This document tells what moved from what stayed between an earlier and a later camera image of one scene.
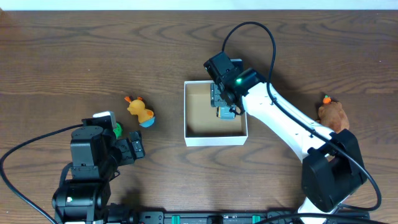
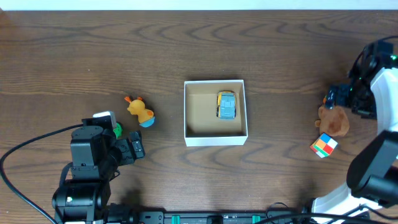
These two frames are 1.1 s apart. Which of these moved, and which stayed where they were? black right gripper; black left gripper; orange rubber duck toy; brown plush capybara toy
Moved: black right gripper
Stayed: brown plush capybara toy; black left gripper; orange rubber duck toy
